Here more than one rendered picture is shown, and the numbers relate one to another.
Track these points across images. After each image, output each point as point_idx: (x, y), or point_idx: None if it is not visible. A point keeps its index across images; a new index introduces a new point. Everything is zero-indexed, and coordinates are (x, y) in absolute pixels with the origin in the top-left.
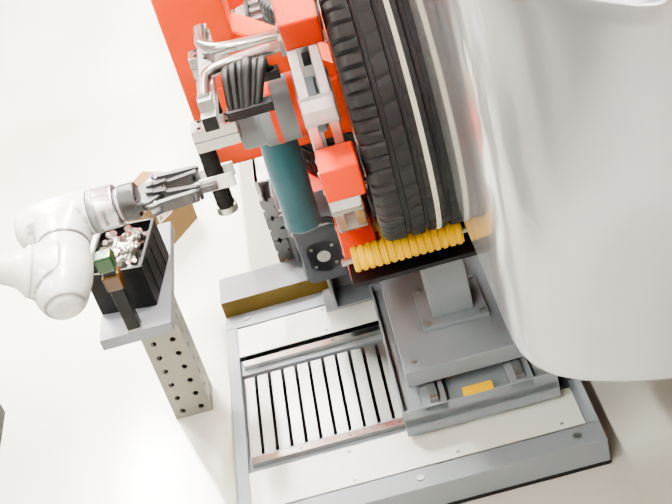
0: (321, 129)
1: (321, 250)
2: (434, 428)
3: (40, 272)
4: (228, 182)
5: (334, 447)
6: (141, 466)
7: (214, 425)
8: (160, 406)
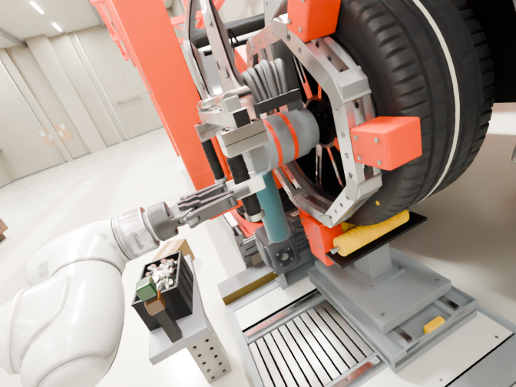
0: (307, 150)
1: (283, 253)
2: (410, 362)
3: (27, 331)
4: (258, 186)
5: None
6: None
7: (236, 384)
8: (196, 375)
